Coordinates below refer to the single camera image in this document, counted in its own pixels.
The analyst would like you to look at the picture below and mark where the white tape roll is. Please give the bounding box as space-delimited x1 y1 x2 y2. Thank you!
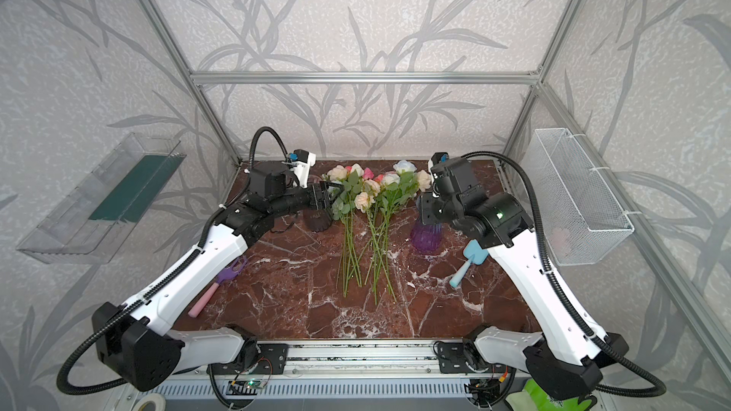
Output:
132 393 167 411

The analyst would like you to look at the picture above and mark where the aluminium front rail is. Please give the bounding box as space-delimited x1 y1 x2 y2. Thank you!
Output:
119 338 598 381

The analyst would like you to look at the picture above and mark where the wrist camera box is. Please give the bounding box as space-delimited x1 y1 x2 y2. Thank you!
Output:
289 148 317 188
428 151 449 167

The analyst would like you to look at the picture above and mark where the flower bunch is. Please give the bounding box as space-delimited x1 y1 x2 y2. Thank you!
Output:
364 160 432 302
325 164 371 297

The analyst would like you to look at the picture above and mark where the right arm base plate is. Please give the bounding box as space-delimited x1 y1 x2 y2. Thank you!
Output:
432 341 489 374

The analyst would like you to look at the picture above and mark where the dark red glass vase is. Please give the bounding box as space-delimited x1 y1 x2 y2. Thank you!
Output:
304 175 333 232

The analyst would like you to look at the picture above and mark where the pink object in basket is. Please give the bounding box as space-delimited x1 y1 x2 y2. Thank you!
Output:
548 228 573 261

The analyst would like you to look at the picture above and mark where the right black corrugated cable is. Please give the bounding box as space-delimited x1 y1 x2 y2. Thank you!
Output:
461 150 667 399

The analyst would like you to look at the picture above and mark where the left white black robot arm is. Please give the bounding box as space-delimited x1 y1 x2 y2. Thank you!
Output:
93 162 333 391

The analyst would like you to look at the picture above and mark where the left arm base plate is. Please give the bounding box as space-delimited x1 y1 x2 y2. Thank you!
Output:
212 342 289 376

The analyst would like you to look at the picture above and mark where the white wire mesh basket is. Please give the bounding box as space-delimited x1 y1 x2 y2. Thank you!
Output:
521 127 635 266

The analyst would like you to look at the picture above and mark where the left black corrugated cable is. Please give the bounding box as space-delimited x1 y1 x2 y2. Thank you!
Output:
55 126 290 396

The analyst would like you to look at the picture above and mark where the purple blue glass vase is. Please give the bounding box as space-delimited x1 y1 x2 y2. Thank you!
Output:
409 219 443 255

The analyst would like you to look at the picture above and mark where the light blue handled tool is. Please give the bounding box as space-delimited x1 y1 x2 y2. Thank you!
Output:
449 240 489 288

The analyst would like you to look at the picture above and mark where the purple pink handled tool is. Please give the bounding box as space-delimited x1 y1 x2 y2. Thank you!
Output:
188 255 249 318

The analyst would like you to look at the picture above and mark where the green black work glove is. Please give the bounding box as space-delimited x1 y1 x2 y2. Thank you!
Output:
504 380 598 411

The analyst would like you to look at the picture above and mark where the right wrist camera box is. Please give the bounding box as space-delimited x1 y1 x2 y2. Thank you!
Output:
428 151 449 167

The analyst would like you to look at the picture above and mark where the black corrugated cable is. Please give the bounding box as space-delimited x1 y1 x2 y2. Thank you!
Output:
461 150 667 399
55 126 290 396

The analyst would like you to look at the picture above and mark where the green circuit board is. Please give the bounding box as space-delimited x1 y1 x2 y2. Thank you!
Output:
227 379 268 397

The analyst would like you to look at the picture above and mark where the clear plastic wall tray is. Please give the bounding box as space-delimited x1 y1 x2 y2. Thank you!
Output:
17 133 187 264

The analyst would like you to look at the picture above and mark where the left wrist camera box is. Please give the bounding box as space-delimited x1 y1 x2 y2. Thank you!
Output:
289 148 317 188

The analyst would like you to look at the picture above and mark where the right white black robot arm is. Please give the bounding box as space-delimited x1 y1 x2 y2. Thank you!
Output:
418 152 613 401

